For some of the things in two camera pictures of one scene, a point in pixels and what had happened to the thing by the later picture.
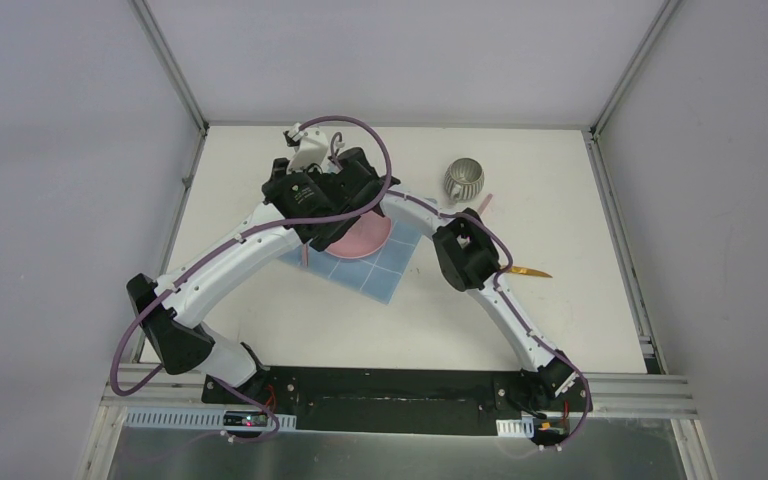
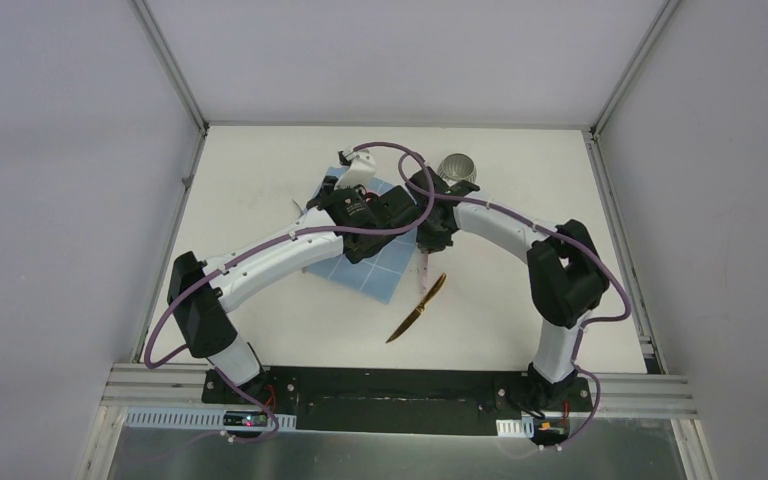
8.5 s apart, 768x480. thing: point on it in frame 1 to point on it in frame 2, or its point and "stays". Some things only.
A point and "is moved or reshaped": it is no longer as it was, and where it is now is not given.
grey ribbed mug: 463,179 is moved or reshaped
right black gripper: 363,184 to 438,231
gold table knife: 527,271 to 418,310
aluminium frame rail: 635,396 stays
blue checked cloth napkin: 377,276 stays
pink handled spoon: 485,203 is moved or reshaped
